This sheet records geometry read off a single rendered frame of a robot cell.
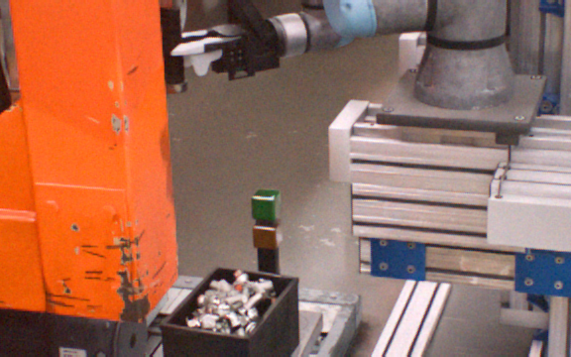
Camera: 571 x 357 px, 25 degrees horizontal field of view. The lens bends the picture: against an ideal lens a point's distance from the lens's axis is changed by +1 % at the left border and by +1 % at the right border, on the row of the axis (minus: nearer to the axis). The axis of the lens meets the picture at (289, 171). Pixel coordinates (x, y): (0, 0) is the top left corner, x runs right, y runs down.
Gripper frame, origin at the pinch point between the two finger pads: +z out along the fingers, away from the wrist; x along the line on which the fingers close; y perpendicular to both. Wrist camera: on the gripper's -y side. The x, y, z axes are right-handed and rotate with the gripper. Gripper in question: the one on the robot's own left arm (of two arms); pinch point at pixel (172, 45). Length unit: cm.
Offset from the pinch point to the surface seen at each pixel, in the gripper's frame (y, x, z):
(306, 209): 83, 91, -75
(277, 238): 24.0, -33.3, -1.5
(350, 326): 78, 19, -46
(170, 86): 6.8, -1.4, 1.7
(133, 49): -10.6, -32.6, 19.7
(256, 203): 18.0, -31.6, 1.1
